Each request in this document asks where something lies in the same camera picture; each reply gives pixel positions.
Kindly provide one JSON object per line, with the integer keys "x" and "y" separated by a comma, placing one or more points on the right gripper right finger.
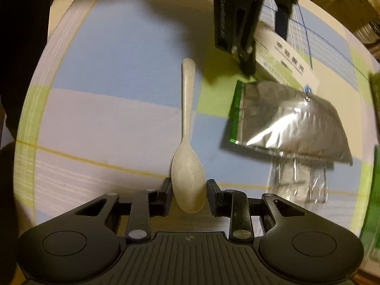
{"x": 232, "y": 204}

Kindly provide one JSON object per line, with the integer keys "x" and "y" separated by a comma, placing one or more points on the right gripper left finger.
{"x": 145, "y": 205}

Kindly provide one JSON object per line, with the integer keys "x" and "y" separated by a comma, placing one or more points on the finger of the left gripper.
{"x": 246, "y": 45}
{"x": 282, "y": 16}

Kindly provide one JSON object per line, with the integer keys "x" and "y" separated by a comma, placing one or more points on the white green medicine box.
{"x": 277, "y": 60}

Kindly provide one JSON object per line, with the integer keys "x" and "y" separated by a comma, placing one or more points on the beige plastic spoon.
{"x": 187, "y": 173}

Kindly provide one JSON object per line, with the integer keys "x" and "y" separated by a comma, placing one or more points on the silver foil pouch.
{"x": 281, "y": 121}

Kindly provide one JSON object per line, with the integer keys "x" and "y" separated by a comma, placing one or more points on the clear bag metal hooks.
{"x": 301, "y": 181}

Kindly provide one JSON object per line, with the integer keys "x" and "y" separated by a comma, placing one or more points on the green drink pack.
{"x": 370, "y": 231}

